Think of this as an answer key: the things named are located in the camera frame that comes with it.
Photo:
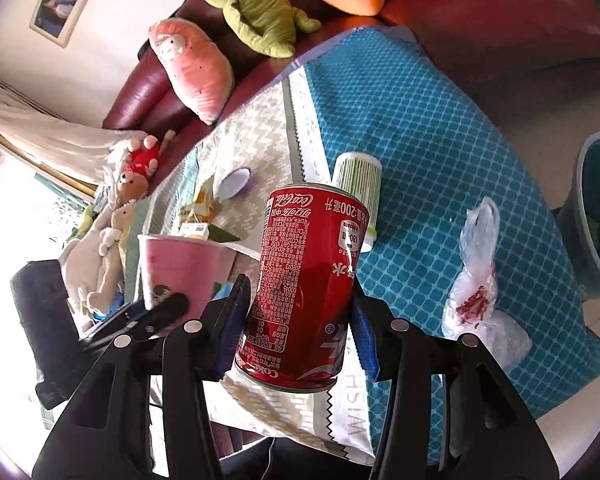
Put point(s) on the small white purple dish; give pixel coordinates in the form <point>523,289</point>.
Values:
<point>232,185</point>

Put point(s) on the green striped paper cup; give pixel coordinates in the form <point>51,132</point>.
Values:
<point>357,175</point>

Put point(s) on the clear plastic bag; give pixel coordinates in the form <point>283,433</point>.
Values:
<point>472,280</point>

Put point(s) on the blue and beige tablecloth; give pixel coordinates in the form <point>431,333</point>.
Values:
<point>430,135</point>

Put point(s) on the small white carton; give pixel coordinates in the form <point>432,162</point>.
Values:
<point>194,230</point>

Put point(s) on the red plush toy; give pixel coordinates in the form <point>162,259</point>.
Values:
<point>142,157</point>

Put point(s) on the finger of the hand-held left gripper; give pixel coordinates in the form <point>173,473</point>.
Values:
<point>167,307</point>
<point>127,314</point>

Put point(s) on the grey teal waste bin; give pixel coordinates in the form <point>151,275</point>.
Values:
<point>572,220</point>

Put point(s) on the white curtain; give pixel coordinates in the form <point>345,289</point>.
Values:
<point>40,130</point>

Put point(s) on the red soda can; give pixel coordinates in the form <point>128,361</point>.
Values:
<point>300,270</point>

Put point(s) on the pink plush pillow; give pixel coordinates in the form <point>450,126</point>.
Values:
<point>195,70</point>

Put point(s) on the brown plush bear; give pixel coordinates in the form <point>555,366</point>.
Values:
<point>130,187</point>

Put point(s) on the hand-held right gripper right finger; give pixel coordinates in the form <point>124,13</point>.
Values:
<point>367,340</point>

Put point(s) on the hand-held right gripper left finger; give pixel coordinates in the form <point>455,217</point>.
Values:
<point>232,330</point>

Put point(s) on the framed wall picture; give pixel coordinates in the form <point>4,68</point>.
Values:
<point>60,7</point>

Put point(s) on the colourful toy on table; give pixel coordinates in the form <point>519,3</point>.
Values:
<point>202,207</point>

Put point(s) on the white plush rabbit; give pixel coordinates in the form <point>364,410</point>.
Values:
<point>95,255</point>

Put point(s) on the green plush dinosaur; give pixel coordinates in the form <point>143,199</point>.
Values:
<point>255,10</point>

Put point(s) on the red leather sofa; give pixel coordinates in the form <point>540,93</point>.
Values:
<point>480,25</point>

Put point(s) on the pink paper cup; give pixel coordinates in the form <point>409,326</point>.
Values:
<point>185,265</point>

